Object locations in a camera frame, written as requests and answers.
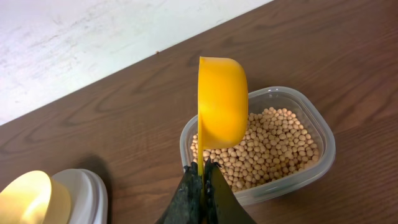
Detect white digital kitchen scale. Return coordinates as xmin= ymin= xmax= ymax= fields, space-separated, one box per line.
xmin=52 ymin=169 xmax=108 ymax=224

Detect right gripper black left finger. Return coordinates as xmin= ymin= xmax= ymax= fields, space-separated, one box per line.
xmin=156 ymin=162 xmax=202 ymax=224

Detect yellow measuring scoop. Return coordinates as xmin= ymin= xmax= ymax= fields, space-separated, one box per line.
xmin=197 ymin=57 xmax=248 ymax=177

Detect yellow plastic bowl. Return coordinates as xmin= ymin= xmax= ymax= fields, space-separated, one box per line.
xmin=1 ymin=170 xmax=72 ymax=224

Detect clear plastic container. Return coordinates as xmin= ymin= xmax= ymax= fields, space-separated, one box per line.
xmin=179 ymin=86 xmax=336 ymax=207

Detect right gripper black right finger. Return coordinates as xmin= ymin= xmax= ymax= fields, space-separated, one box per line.
xmin=205 ymin=161 xmax=256 ymax=224

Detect soybeans in container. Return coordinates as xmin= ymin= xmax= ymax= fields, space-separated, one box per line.
xmin=203 ymin=107 xmax=320 ymax=192

